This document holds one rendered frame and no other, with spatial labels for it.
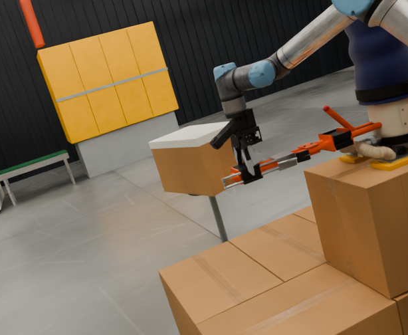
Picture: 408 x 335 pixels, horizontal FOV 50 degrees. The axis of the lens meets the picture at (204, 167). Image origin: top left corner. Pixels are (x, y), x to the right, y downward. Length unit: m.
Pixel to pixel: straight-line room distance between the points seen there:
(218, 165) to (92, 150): 5.87
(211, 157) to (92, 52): 6.00
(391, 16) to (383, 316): 0.96
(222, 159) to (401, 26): 1.98
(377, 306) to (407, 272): 0.15
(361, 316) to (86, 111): 7.42
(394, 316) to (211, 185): 1.58
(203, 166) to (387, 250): 1.56
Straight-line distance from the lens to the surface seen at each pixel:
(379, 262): 1.59
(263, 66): 1.33
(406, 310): 1.69
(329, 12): 1.35
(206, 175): 2.86
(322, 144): 1.56
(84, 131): 8.53
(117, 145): 8.69
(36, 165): 8.51
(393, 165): 1.59
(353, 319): 1.59
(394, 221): 1.56
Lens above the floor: 1.46
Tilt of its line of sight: 13 degrees down
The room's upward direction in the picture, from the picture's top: 17 degrees counter-clockwise
